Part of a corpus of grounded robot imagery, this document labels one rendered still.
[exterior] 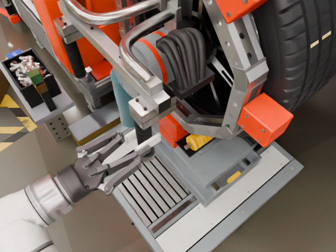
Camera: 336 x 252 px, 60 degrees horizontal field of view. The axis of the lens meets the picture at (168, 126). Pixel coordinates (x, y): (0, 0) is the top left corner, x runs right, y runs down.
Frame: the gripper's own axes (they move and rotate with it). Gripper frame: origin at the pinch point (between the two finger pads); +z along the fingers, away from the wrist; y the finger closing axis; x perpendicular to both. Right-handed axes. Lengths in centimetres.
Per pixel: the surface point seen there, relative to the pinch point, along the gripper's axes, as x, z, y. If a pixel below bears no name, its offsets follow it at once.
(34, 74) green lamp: -17, -10, -55
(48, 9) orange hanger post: 0, 5, -60
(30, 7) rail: -44, 14, -138
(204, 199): -66, 23, 6
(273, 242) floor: -83, 40, 37
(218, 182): -68, 34, 4
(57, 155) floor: -83, -18, -65
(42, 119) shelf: -39, -15, -54
